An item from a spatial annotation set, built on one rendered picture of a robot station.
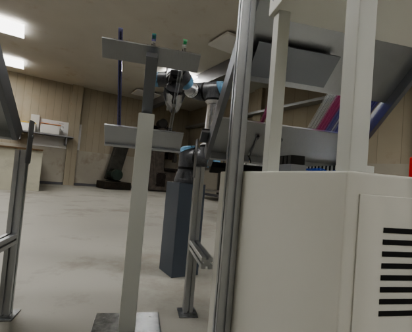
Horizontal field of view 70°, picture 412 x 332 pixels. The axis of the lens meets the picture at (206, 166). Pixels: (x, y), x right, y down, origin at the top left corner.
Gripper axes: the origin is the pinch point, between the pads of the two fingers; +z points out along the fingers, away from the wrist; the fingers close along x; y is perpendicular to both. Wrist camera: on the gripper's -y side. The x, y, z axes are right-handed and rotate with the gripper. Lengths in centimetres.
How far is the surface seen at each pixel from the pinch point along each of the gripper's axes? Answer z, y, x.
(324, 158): 10, 9, -75
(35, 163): -236, 521, 232
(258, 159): 13.1, 12.1, -41.9
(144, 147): 21.2, -1.4, 10.5
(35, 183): -199, 542, 229
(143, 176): 31.0, 3.6, 9.7
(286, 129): 6.5, -4.3, -48.7
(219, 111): 8.4, -12.0, -16.2
